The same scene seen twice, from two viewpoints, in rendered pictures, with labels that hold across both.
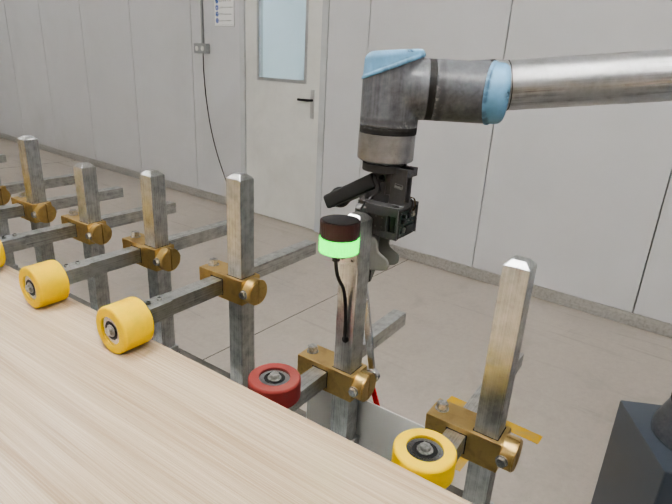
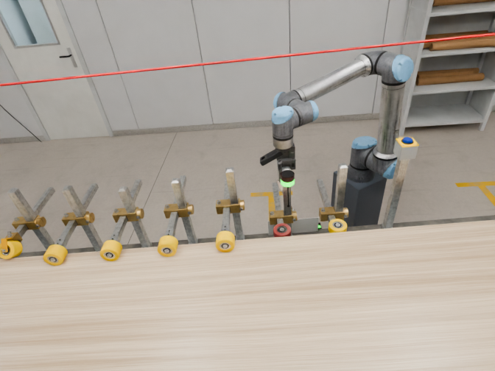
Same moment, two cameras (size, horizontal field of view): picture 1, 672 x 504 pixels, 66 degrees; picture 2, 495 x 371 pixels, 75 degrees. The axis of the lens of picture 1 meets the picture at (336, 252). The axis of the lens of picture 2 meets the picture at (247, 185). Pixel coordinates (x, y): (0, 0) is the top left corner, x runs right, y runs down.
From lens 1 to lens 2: 0.96 m
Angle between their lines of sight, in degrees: 32
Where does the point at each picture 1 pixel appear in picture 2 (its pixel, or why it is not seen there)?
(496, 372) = (340, 195)
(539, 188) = (234, 73)
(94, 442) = (267, 275)
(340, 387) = (289, 220)
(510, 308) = (343, 178)
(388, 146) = (289, 143)
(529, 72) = (309, 93)
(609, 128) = (258, 35)
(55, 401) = (238, 274)
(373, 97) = (282, 129)
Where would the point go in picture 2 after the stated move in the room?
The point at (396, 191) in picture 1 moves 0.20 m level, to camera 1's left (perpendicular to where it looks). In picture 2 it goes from (291, 154) to (255, 171)
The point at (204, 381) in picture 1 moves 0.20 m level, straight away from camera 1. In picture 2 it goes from (265, 242) to (231, 224)
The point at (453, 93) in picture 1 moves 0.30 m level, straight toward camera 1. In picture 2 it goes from (305, 119) to (350, 151)
